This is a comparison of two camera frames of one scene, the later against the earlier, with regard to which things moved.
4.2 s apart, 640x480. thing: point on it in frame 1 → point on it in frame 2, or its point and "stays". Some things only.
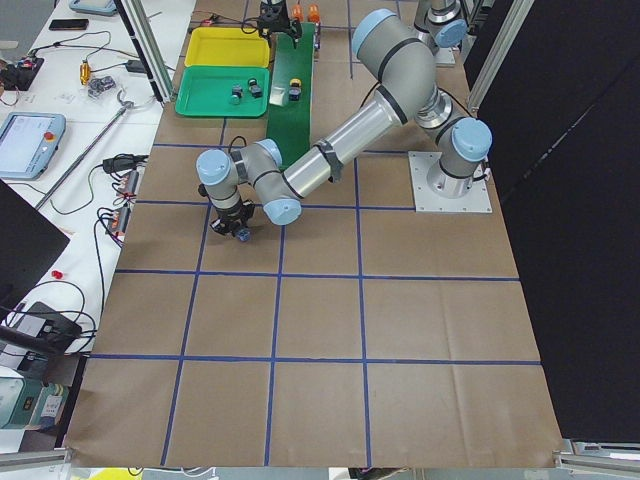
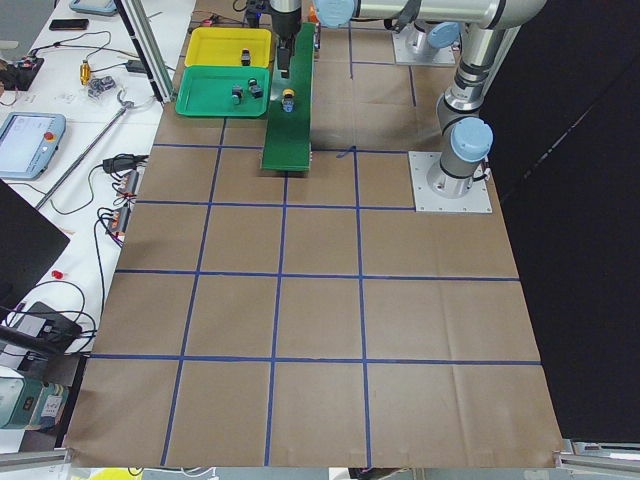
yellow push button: x=243 y=234 → x=288 y=102
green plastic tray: x=223 y=91 stays
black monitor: x=29 y=246 stays
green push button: x=236 y=93 stays
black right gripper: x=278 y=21 → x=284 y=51
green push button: x=254 y=87 stays
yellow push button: x=294 y=89 → x=245 y=61
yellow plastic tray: x=226 y=47 stays
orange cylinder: x=313 y=13 stays
